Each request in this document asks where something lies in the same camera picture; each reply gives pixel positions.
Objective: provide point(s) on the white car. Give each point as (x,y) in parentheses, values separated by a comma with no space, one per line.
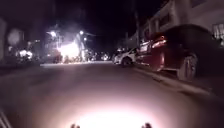
(126,56)

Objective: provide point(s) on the street lamp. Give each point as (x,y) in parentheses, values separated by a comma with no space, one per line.
(81,32)

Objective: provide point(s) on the brightly lit shopfront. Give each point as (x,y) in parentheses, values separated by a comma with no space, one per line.
(68,50)

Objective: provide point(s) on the concrete kerb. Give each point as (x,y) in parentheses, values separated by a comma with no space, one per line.
(173,82)

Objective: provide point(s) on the dark red car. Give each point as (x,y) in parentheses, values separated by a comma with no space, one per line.
(166,50)

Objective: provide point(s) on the pale building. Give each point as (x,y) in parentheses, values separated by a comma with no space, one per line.
(186,13)

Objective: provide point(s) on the robot's own part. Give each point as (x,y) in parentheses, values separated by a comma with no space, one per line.
(74,126)
(146,125)

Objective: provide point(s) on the utility pole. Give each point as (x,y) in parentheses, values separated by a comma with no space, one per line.
(137,23)

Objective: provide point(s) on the dark asphalt road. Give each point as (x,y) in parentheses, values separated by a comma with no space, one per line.
(100,90)

